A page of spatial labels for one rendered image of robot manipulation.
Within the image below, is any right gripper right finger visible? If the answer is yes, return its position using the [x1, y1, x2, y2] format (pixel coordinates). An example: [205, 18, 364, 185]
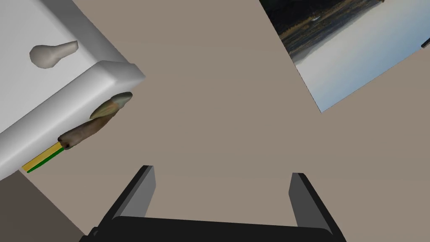
[288, 172, 334, 236]

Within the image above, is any yellow and green sponge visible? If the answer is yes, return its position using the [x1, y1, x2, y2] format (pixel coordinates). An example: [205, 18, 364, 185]
[21, 141, 65, 174]

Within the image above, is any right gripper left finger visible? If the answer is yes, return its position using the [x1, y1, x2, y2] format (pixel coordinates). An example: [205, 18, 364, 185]
[100, 165, 157, 225]

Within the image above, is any grey pear-shaped knob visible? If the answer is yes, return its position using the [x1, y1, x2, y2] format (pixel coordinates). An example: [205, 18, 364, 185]
[29, 40, 79, 69]

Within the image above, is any landscape picture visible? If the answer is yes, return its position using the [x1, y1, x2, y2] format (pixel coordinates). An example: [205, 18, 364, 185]
[259, 0, 430, 113]

